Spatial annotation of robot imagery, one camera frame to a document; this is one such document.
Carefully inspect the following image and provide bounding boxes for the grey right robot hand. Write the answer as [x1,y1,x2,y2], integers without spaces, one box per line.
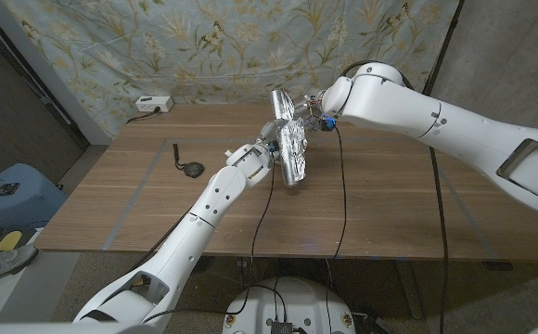
[292,94,339,134]

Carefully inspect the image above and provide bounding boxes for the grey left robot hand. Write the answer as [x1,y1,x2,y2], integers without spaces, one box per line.
[258,118,283,155]

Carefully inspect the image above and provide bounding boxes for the aluminum foil roll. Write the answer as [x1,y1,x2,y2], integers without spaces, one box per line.
[269,88,309,189]

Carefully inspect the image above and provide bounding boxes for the white power strip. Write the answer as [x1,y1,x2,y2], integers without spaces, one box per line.
[134,95,174,114]

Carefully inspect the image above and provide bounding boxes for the floral printed backdrop cloth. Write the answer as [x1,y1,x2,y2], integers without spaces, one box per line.
[0,0,461,140]

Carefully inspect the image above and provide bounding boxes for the black backdrop stand pole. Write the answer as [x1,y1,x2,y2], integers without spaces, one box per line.
[419,0,465,106]

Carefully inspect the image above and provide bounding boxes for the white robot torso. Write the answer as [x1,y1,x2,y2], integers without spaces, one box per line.
[221,276,357,334]

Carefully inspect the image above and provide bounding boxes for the grey metal table leg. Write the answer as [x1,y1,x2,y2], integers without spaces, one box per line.
[393,259,426,320]

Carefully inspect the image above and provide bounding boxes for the blue plastic bin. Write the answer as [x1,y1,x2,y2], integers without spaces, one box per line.
[0,161,69,231]

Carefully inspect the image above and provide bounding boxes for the grey sneaker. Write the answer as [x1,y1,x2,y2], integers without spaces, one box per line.
[0,244,41,287]

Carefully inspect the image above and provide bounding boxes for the black puck with cord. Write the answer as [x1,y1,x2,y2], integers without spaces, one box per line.
[172,142,206,179]

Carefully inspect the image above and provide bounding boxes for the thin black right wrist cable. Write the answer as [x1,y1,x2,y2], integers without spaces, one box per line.
[324,127,349,334]

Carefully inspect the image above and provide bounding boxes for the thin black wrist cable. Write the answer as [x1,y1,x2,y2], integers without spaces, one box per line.
[324,127,349,334]
[142,157,277,324]

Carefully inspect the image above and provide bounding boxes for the thin black left wrist cable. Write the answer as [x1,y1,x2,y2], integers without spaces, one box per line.
[142,157,277,324]

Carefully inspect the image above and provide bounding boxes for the black power strip cord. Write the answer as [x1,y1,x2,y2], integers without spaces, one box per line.
[126,107,161,125]

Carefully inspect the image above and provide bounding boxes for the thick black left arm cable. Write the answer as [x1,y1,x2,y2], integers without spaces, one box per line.
[132,211,192,276]

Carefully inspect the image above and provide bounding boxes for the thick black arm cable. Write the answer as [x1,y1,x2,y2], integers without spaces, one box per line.
[132,211,192,276]
[340,59,451,334]

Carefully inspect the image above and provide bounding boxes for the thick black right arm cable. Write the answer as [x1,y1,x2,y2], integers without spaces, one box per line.
[340,59,451,334]

